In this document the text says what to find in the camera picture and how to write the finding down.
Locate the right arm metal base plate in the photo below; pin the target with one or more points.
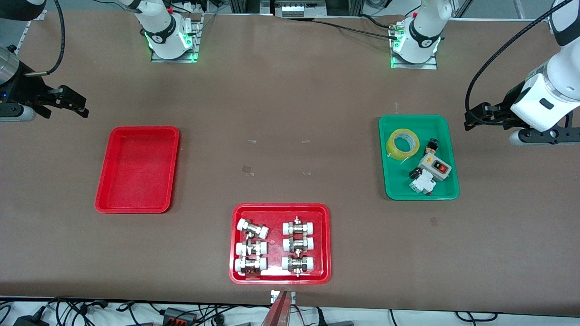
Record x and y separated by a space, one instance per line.
195 40

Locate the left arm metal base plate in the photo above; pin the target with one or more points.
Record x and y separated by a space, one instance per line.
432 64

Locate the red camera mount pole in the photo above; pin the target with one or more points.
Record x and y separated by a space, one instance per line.
278 312

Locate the small black knob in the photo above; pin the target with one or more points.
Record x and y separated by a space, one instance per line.
414 173

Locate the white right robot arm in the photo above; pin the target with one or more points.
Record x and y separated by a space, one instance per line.
161 31

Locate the small black yellow connector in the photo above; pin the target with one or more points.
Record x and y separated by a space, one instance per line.
432 146

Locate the grey switch box red button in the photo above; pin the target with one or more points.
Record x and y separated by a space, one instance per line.
435 166

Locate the black power adapter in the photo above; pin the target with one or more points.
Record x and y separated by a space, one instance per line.
29 320

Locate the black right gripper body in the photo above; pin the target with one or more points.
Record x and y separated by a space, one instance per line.
23 87

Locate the green plastic tray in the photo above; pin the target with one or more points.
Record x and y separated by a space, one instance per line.
401 181

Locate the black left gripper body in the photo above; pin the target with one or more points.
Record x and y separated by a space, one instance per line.
508 103

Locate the red tray with fittings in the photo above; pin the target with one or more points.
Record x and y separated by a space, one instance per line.
276 213

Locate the empty red plastic tray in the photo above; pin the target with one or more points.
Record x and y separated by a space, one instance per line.
138 170

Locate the metal pipe fitting white caps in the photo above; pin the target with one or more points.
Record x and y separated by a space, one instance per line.
253 228
298 227
298 244
251 248
250 265
297 264

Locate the white device behind table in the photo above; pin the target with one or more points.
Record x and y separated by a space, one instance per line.
297 8

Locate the yellow tape roll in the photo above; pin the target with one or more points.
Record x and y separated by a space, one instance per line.
393 151

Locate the white circuit breaker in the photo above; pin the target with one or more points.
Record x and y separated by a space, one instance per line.
421 183

